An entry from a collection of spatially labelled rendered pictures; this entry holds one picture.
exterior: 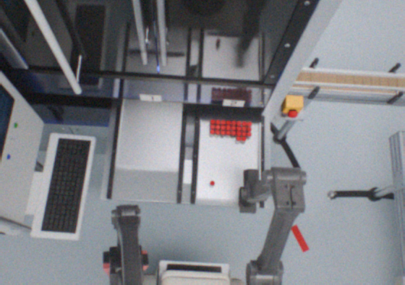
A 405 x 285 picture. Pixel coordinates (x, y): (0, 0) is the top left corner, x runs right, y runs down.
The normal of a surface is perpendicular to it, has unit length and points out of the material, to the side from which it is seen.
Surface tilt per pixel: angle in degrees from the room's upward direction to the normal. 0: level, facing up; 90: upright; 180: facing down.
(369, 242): 0
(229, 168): 0
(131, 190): 0
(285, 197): 9
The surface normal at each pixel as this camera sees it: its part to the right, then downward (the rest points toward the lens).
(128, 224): 0.11, -0.85
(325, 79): 0.05, -0.32
